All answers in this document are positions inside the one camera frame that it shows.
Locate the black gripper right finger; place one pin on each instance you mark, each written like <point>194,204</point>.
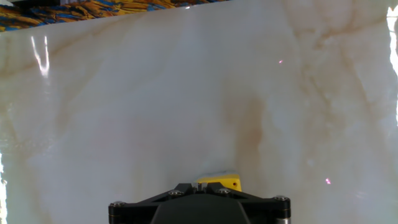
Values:
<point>267,208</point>

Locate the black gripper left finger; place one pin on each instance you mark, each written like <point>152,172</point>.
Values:
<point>130,208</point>

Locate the yellow box green mushroom button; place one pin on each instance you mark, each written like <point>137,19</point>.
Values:
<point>228,182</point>

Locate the glossy marble pattern sheet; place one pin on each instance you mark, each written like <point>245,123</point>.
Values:
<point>155,109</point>

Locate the blue starry painting cloth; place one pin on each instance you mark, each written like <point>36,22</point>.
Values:
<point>77,11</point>

